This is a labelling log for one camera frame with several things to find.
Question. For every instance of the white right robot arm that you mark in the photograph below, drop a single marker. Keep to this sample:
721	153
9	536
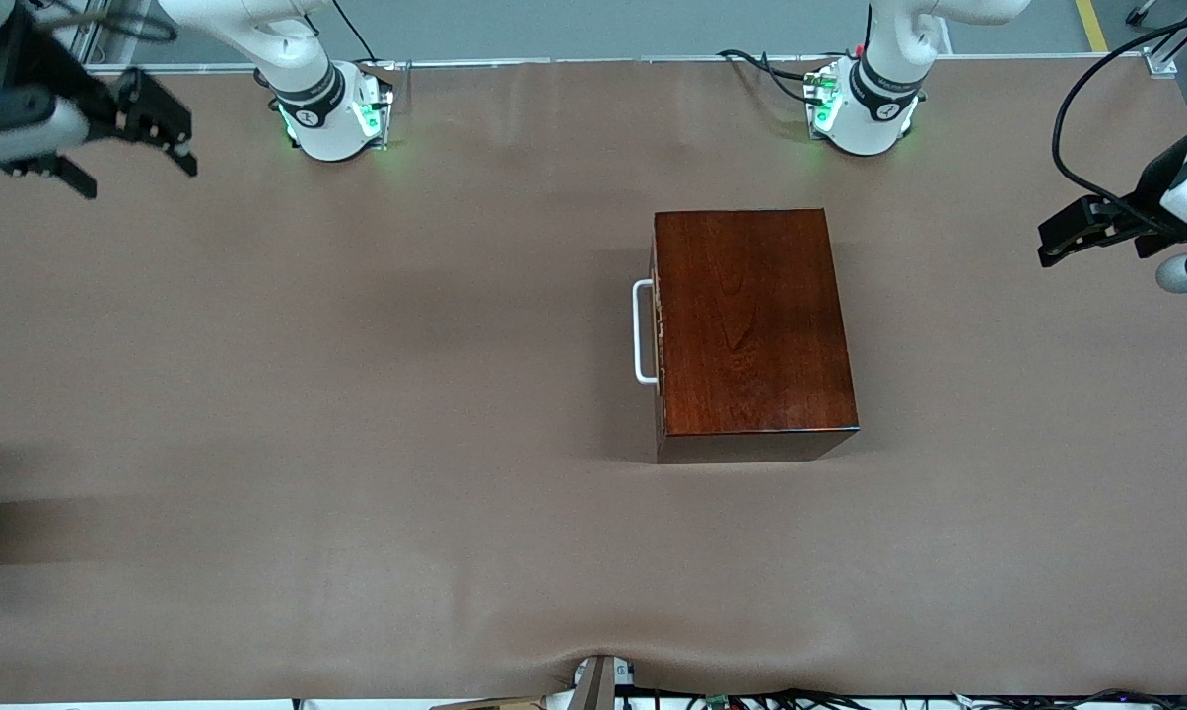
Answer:
317	108

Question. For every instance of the dark wooden drawer cabinet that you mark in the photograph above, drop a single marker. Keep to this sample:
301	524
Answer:
751	325

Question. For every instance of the large table cover sheet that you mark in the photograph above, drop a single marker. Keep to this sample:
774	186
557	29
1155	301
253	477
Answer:
455	296

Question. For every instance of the brown cardboard piece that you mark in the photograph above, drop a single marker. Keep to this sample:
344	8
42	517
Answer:
495	704

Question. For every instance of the silver table edge rail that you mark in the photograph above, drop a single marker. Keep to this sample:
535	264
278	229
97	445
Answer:
603	62

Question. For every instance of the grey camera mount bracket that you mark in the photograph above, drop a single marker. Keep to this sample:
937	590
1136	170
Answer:
598	685

